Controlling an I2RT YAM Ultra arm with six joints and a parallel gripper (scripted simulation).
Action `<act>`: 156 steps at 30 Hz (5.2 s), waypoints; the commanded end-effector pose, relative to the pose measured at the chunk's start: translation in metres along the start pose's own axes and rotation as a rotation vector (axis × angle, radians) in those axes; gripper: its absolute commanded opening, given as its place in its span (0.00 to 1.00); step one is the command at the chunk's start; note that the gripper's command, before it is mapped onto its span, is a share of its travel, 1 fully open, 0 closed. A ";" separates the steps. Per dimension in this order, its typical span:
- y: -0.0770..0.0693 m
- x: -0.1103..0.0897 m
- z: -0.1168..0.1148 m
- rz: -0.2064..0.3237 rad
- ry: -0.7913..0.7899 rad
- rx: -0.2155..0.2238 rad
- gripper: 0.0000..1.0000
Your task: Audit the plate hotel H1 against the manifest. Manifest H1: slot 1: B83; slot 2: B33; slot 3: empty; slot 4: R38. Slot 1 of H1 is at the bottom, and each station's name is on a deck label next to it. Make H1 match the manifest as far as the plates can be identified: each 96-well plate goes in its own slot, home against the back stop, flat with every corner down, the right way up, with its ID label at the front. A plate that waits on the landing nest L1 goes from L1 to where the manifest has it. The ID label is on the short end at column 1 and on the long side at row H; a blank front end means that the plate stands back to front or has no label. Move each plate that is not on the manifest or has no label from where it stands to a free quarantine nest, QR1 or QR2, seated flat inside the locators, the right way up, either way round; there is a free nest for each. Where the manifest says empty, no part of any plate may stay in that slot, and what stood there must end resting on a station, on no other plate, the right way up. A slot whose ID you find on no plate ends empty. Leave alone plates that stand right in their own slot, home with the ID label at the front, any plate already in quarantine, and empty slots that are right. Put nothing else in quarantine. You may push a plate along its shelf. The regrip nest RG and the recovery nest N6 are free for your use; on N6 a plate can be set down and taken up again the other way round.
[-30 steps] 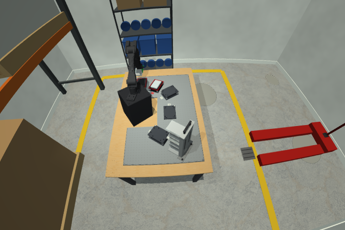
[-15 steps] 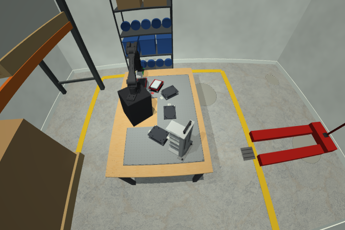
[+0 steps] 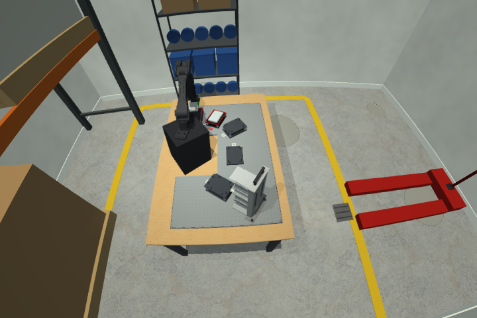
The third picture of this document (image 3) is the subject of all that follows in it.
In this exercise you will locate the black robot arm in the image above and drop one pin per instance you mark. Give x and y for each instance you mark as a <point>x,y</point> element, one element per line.
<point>183,72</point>

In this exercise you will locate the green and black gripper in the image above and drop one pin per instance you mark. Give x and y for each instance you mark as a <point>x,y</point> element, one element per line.
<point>193,98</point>

